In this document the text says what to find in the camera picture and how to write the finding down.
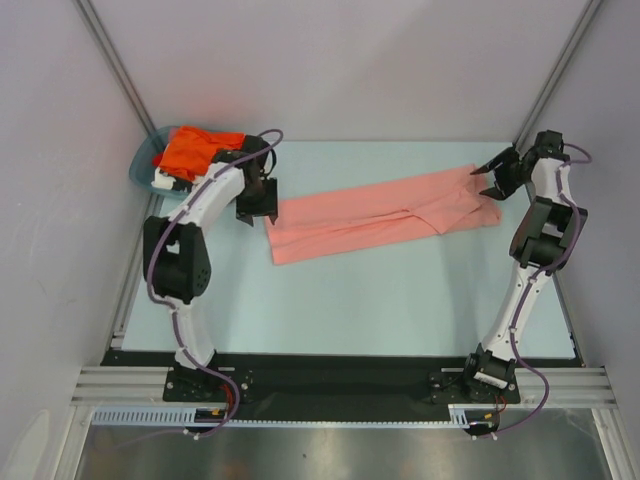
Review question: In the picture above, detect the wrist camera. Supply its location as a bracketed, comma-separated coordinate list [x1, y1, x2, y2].
[212, 135, 280, 179]
[530, 130, 570, 162]

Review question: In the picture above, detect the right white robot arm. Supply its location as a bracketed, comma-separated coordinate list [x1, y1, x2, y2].
[473, 143, 591, 362]

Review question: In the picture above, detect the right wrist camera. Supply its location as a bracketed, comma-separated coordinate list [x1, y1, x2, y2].
[530, 130, 570, 162]

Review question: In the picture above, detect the orange t shirt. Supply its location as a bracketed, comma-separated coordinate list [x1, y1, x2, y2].
[152, 126, 246, 182]

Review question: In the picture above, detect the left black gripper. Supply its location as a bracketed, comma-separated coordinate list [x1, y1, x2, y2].
[236, 176, 277, 227]

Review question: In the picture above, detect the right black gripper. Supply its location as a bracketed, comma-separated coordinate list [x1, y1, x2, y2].
[474, 147, 534, 200]

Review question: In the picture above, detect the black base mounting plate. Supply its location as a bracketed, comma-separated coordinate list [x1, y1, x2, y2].
[99, 349, 584, 424]

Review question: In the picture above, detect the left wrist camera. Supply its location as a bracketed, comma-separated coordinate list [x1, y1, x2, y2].
[212, 135, 280, 179]

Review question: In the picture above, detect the salmon pink t shirt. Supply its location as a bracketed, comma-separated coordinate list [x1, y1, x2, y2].
[266, 165, 502, 265]

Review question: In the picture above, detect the blue plastic laundry basket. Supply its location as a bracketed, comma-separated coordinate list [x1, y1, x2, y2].
[129, 127, 192, 199]

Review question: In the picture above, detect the blue slotted cable duct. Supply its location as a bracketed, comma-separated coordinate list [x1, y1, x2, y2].
[92, 406, 196, 427]

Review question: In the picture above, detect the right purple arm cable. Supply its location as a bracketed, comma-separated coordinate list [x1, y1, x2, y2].
[469, 142, 594, 441]

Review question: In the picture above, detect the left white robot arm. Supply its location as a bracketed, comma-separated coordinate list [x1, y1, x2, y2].
[143, 158, 279, 400]

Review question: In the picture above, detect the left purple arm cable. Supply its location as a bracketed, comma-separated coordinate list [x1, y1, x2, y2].
[114, 128, 284, 446]

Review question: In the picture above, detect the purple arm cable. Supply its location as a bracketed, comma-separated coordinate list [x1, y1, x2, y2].
[114, 128, 284, 446]
[469, 142, 594, 441]

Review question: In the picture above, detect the white t shirt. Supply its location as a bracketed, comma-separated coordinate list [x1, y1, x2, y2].
[151, 168, 203, 194]

